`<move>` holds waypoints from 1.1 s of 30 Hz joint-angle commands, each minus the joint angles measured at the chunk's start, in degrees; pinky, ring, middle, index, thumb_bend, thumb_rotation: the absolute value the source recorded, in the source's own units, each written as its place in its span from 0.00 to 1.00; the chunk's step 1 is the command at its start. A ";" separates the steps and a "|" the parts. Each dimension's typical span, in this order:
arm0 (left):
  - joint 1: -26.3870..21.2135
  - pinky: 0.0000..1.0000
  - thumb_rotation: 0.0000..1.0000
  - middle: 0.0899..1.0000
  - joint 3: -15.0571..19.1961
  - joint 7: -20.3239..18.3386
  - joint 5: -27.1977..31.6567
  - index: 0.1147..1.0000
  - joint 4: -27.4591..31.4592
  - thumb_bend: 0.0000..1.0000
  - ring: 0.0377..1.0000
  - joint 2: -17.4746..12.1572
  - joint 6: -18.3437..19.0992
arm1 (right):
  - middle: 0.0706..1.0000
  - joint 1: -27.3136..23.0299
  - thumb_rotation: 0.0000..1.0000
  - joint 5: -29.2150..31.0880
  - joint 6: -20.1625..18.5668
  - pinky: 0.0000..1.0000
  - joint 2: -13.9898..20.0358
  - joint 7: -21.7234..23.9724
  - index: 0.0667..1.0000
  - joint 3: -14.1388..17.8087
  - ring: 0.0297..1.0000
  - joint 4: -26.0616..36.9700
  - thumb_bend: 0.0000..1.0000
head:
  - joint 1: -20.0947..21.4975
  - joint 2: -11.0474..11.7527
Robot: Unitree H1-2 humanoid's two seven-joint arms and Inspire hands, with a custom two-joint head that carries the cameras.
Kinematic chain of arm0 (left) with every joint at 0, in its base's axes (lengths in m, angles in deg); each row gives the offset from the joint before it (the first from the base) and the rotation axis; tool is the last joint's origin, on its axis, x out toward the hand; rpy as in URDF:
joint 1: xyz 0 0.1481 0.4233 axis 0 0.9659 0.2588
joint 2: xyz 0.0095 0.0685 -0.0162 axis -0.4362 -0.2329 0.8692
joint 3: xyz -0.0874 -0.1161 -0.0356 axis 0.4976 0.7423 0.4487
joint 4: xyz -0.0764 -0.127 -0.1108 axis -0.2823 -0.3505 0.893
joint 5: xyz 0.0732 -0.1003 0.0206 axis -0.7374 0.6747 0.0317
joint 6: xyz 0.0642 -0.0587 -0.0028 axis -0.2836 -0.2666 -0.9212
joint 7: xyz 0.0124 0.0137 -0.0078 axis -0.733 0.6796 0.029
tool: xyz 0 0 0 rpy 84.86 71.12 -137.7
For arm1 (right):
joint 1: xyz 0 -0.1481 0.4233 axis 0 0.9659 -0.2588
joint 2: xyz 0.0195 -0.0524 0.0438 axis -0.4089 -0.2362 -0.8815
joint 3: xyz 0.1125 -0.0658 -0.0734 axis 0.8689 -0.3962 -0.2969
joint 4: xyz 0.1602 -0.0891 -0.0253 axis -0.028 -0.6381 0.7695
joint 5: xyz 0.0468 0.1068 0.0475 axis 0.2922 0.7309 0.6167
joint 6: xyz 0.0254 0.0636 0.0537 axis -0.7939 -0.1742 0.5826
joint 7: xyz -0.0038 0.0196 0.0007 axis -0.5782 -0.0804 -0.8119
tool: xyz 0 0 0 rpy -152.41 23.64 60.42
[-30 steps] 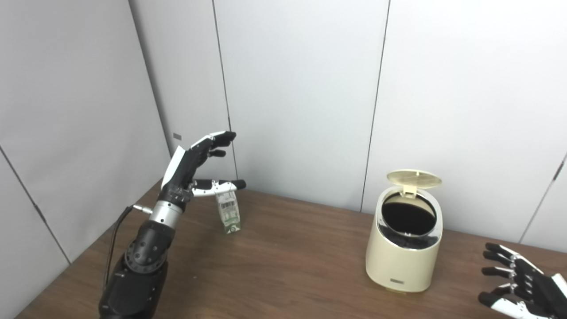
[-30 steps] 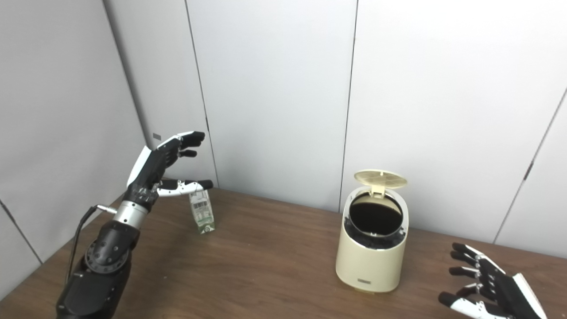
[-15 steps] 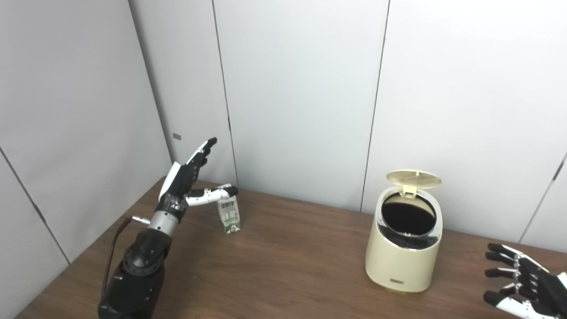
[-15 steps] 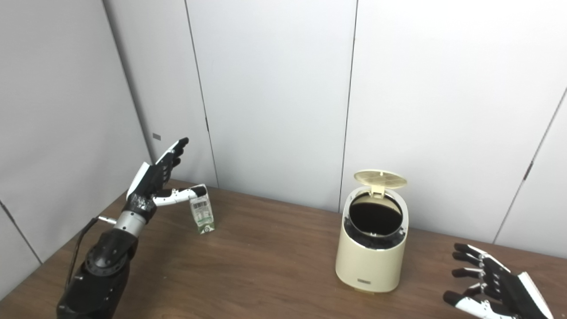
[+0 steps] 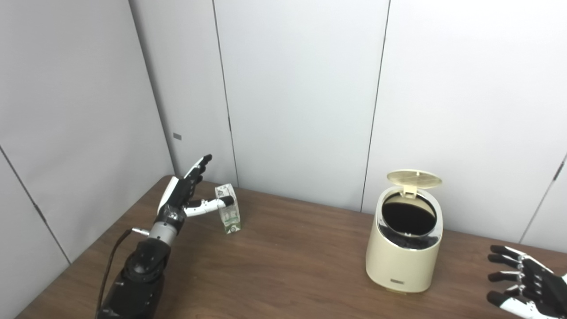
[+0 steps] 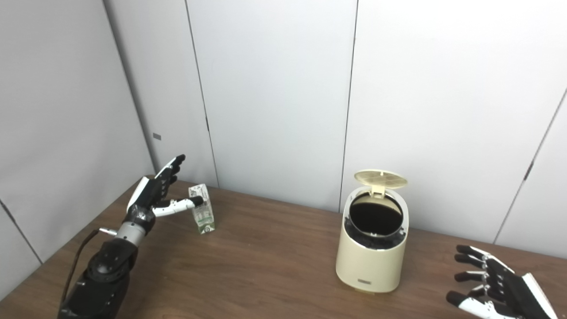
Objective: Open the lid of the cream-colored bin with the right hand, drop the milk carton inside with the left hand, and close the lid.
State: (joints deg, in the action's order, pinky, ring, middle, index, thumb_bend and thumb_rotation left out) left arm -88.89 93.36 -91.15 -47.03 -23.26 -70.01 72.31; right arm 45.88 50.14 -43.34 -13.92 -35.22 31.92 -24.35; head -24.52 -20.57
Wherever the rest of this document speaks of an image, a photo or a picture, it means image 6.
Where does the cream-colored trash bin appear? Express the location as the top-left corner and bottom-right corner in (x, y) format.
(335, 169), (410, 293)

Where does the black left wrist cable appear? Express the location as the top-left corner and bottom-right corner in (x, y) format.
(61, 228), (118, 306)

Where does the white green milk carton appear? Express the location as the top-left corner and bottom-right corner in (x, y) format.
(188, 183), (216, 235)

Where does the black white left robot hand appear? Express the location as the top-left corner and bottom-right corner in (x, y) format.
(123, 154), (204, 232)

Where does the round cream bin lid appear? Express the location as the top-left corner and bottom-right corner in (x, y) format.
(354, 169), (408, 195)

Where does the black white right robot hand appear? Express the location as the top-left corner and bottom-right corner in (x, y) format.
(446, 245), (559, 319)

